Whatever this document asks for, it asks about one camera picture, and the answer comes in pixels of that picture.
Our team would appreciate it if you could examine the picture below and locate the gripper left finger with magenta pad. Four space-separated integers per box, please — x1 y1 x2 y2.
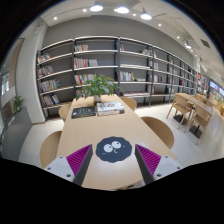
45 145 93 186

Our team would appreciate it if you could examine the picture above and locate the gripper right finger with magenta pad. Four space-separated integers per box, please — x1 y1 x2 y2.
135 145 182 184

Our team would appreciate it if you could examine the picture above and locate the dark round googly-eyed mouse pad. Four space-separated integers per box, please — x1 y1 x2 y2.
96 136 132 163

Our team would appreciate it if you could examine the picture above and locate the wooden chair near left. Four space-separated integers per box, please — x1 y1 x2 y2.
40 131 62 168

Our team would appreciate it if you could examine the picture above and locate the wooden chair near right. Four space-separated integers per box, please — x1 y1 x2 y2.
142 117 174 149

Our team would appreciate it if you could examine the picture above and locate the black book on table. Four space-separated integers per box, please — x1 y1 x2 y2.
71 106 96 119

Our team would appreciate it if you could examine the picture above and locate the wooden chair far left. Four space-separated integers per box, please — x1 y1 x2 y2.
58 104 70 120

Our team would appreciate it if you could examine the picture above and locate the white stack of books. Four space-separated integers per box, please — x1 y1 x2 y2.
97 101 125 116

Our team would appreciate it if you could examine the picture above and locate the wooden chair far right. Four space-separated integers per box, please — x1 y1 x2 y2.
120 96 137 110

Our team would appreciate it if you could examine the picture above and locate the wooden side chair front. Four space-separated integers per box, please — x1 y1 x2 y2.
189 107 210 139

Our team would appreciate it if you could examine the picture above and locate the wooden side chair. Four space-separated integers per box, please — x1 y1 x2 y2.
189 107 210 139
171 93 193 125

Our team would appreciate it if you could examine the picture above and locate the wooden side chair back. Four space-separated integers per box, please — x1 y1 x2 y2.
171 93 193 125

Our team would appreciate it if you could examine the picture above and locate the wooden side table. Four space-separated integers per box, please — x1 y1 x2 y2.
175 93 213 117

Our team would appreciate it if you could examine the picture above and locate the green potted plant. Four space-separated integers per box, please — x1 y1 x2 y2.
76 75 119 99

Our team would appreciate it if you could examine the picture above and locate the leafy plant at left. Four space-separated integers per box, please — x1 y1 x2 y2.
13 96 24 113

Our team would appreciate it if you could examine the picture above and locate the large grey bookshelf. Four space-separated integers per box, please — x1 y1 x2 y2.
36 36 197 118

